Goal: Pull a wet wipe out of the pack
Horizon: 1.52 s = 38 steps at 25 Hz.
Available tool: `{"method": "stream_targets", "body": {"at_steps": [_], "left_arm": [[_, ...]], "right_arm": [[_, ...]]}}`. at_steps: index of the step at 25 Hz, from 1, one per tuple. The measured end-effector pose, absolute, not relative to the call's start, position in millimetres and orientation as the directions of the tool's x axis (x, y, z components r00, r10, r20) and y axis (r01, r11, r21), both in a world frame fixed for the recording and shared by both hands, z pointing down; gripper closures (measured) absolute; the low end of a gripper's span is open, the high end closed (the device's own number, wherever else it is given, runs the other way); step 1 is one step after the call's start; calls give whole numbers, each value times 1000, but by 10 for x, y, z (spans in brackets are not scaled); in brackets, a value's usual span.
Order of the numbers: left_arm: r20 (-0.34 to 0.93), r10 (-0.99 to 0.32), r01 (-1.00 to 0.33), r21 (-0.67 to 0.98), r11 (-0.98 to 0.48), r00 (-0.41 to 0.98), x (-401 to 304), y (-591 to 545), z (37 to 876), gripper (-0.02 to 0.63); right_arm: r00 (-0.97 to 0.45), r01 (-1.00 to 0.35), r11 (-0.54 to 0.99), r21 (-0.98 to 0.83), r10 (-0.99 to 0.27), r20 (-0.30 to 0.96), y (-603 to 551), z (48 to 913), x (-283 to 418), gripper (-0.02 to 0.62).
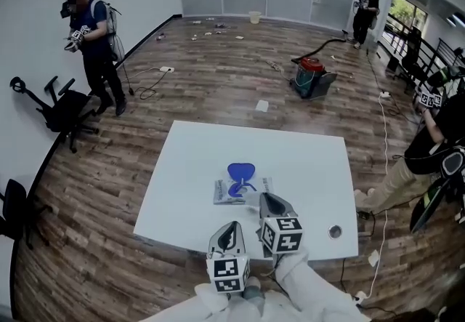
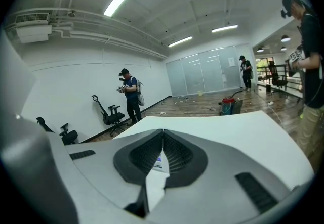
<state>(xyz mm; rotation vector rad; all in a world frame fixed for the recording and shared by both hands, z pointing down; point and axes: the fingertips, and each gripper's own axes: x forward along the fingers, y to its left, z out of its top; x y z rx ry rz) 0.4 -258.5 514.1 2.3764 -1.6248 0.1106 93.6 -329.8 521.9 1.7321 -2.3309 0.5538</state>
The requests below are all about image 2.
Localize white ceiling pipes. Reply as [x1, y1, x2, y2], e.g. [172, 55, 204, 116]
[50, 14, 170, 60]

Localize black metal railing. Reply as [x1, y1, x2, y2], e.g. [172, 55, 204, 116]
[256, 64, 305, 99]

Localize white wet wipes packet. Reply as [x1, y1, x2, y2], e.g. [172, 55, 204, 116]
[152, 152, 171, 175]

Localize scattered small floor items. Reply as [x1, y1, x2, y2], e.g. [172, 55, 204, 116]
[160, 96, 197, 105]

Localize black office chair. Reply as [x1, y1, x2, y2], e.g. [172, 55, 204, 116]
[267, 61, 289, 95]
[91, 95, 129, 138]
[35, 116, 78, 146]

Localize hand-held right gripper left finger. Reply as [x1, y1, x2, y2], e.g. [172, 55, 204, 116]
[48, 128, 163, 219]

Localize frosted glass partition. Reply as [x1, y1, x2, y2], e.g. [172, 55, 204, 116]
[165, 44, 251, 98]

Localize white cable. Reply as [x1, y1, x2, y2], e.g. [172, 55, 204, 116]
[267, 103, 286, 128]

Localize red green vacuum cleaner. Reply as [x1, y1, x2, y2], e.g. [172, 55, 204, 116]
[218, 87, 244, 116]

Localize white air conditioner unit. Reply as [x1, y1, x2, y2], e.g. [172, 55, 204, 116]
[14, 12, 53, 44]

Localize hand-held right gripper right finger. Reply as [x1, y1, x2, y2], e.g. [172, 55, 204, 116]
[148, 128, 292, 224]

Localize grey mesh backpack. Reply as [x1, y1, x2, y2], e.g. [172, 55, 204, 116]
[135, 77, 146, 107]

